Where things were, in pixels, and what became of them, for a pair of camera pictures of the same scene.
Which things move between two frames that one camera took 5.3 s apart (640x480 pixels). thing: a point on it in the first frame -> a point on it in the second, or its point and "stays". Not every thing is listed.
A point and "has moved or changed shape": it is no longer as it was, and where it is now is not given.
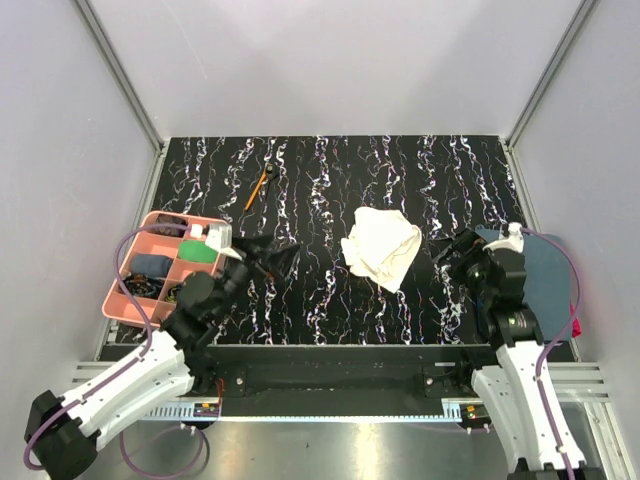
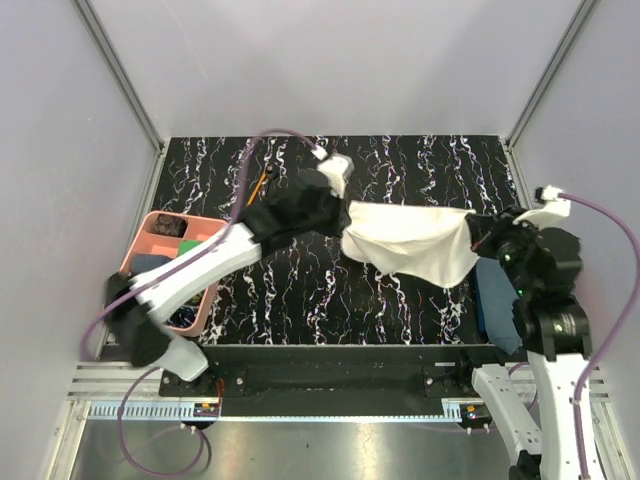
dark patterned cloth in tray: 171,219 stays
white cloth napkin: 380,245 has moved or changed shape
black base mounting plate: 333,380 stays
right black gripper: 469,244 -> 486,230
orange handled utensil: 256,189 stays
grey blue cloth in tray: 151,265 stays
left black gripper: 252,248 -> 343,219
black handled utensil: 271,171 stays
